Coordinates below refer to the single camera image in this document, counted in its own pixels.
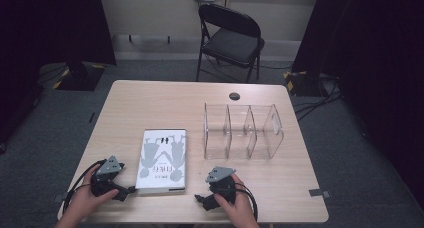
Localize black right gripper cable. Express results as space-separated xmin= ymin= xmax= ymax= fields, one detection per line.
xmin=234 ymin=182 xmax=259 ymax=222

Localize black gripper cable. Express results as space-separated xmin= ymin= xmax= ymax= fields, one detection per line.
xmin=234 ymin=182 xmax=259 ymax=222
xmin=62 ymin=159 xmax=108 ymax=213

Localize clear acrylic book rack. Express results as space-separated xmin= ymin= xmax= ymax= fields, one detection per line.
xmin=203 ymin=102 xmax=285 ymax=161

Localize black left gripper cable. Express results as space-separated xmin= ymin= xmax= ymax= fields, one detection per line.
xmin=62 ymin=159 xmax=108 ymax=213

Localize person's right hand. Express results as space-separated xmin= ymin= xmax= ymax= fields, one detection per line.
xmin=214 ymin=173 xmax=258 ymax=224

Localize black folding chair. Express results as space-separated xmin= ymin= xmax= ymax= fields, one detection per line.
xmin=195 ymin=2 xmax=266 ymax=84

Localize black floor cables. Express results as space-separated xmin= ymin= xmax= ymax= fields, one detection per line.
xmin=293 ymin=75 xmax=343 ymax=122

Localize person's left hand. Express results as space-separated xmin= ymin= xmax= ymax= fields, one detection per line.
xmin=68 ymin=165 xmax=119 ymax=219

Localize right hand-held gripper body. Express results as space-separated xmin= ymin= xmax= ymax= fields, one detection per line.
xmin=205 ymin=166 xmax=237 ymax=204

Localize white book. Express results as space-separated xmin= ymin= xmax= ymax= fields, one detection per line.
xmin=134 ymin=128 xmax=188 ymax=195

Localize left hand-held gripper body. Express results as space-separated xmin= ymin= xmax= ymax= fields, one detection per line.
xmin=90 ymin=155 xmax=123 ymax=198

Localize black curtain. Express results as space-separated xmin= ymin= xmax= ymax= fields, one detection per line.
xmin=291 ymin=0 xmax=424 ymax=202

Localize black stand base yellow tape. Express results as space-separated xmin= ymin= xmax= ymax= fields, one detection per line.
xmin=52 ymin=61 xmax=108 ymax=92
xmin=283 ymin=70 xmax=329 ymax=97

